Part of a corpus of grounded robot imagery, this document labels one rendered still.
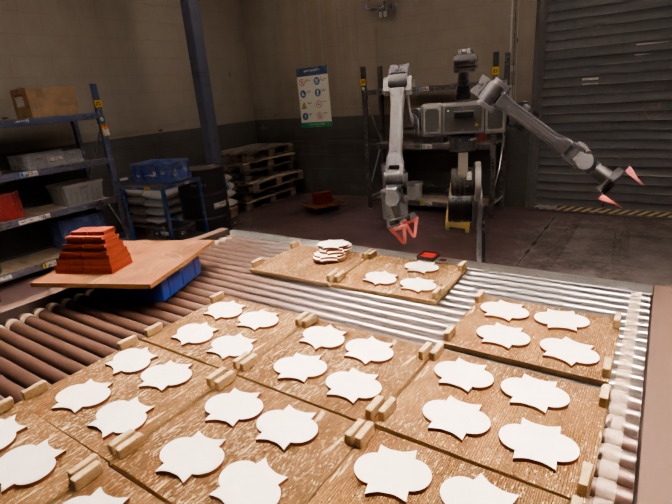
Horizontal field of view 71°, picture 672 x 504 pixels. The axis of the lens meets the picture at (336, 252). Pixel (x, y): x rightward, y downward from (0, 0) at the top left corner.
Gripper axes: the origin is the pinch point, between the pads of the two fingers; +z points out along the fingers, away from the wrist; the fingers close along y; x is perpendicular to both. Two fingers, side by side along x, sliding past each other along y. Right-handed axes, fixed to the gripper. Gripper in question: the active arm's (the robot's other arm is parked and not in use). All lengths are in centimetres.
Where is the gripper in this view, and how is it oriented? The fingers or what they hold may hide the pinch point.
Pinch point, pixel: (408, 238)
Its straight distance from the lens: 183.2
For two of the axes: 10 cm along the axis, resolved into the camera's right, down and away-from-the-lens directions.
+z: 3.2, 9.4, 1.2
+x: 7.9, -2.0, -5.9
